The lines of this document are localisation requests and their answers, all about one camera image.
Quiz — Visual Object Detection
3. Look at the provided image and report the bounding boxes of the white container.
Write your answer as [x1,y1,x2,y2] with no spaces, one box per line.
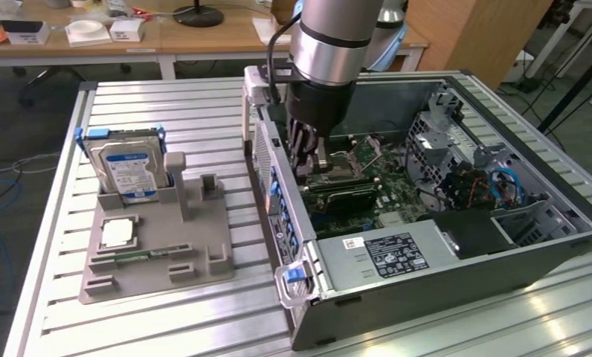
[501,50,533,85]

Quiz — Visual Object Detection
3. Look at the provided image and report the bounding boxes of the brown cardboard box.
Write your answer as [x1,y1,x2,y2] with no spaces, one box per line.
[270,0,302,25]

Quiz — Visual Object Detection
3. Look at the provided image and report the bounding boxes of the black tripod pole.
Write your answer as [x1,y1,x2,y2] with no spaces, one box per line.
[535,14,592,135]

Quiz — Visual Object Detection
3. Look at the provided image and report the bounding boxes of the blue case latch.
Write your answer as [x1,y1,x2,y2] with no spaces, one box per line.
[284,267,310,286]

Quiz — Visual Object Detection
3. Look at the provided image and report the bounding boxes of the black chair base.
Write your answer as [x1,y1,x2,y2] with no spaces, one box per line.
[13,65,87,107]

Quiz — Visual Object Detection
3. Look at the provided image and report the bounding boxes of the black RAM stick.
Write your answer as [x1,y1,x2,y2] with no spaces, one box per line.
[303,179,381,193]

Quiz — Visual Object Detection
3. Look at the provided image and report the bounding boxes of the metal disk bay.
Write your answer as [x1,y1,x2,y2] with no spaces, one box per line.
[405,109,477,187]

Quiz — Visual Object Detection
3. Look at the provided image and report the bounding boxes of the wooden desk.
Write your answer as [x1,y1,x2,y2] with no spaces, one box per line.
[0,0,431,81]

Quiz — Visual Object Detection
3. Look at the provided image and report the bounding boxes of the blue wire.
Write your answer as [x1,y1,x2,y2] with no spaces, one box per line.
[489,167,527,209]

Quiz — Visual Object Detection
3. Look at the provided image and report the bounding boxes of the white paper stack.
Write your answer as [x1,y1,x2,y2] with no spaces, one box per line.
[252,17,294,46]

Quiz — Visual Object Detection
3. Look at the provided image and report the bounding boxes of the black open PC case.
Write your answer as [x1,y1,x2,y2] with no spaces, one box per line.
[240,70,592,353]

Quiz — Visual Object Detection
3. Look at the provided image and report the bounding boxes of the red wire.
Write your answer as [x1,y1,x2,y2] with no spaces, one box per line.
[466,177,491,209]

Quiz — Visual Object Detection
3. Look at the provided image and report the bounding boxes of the hard disk in blue caddy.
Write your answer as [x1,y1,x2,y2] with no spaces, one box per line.
[72,126,176,205]

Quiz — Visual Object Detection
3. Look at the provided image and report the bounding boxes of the CPU socket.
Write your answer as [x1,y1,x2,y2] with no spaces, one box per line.
[319,150,365,180]

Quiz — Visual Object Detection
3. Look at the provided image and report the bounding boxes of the black lamp base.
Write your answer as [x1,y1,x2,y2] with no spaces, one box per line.
[172,0,226,28]

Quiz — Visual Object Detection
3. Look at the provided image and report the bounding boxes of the green RAM stick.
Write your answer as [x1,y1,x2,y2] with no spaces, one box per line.
[112,248,179,262]

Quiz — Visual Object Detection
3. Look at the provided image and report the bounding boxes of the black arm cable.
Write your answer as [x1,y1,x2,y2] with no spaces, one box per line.
[266,0,305,106]

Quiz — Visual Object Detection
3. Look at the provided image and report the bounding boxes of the plain white box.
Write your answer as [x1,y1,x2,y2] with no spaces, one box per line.
[108,19,146,43]

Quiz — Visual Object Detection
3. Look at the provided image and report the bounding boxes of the grey parts rack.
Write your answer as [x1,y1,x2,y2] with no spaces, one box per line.
[76,151,238,306]

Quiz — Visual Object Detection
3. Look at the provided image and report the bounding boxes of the silver CPU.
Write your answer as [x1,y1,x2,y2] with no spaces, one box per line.
[100,219,136,248]

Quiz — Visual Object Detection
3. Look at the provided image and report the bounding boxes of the white floor cable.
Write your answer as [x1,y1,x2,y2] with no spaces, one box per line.
[0,150,60,174]

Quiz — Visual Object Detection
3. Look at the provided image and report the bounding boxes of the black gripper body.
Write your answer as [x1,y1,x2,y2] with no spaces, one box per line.
[283,80,357,138]

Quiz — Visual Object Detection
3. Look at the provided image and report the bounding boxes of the grey power supply unit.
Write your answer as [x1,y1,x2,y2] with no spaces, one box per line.
[318,219,459,292]

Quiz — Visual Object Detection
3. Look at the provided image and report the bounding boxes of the graphics card with black heatsink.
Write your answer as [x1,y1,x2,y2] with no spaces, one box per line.
[295,163,379,215]

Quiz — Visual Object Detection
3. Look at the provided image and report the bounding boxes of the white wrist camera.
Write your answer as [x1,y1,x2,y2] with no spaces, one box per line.
[243,65,290,107]

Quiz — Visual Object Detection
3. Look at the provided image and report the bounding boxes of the white box with black top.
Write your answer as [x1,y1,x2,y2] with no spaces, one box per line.
[0,20,52,46]

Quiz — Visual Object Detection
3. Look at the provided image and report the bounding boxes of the green motherboard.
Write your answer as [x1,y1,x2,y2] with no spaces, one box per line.
[280,126,439,239]

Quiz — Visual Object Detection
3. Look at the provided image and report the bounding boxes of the wooden cabinet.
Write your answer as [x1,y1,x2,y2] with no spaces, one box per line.
[403,0,554,90]

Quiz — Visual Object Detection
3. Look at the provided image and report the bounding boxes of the white box with round hole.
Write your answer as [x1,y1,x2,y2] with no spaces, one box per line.
[64,20,112,48]

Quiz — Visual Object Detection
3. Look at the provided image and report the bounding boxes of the metal socket cover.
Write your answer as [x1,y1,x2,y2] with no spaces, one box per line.
[350,135,385,175]

